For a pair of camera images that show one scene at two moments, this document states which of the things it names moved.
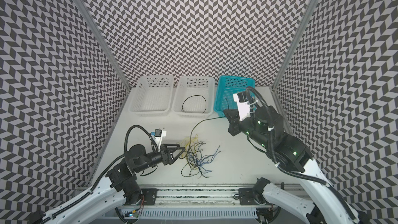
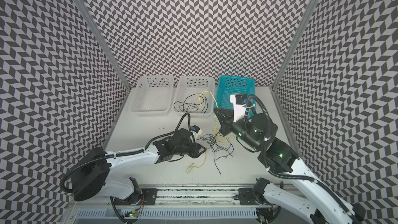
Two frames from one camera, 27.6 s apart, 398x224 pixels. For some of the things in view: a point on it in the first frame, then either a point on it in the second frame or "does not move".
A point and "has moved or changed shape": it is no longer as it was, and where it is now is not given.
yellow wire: (188, 144) has moved or changed shape
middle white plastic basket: (194, 97) does not move
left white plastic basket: (152, 96) does not move
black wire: (195, 164) -> (226, 149)
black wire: (190, 136) -> (183, 103)
